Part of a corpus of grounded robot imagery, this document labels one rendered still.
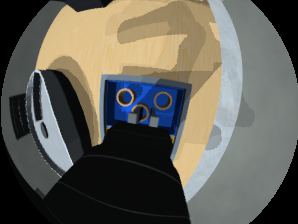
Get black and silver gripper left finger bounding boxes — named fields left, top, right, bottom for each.
left=127, top=106, right=144, bottom=124

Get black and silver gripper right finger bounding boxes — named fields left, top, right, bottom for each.
left=149, top=108, right=159, bottom=128

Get dark grey two-compartment bin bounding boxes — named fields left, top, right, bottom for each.
left=99, top=74, right=192, bottom=163

